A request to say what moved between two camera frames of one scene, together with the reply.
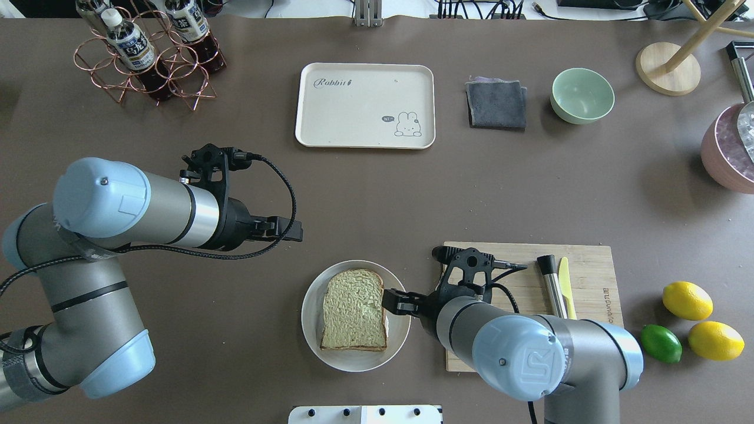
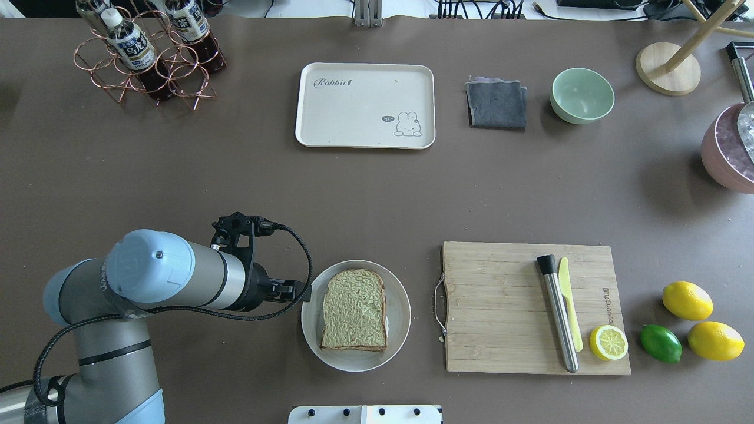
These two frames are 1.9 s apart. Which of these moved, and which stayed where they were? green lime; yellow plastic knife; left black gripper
Moved: left black gripper
Stayed: green lime; yellow plastic knife
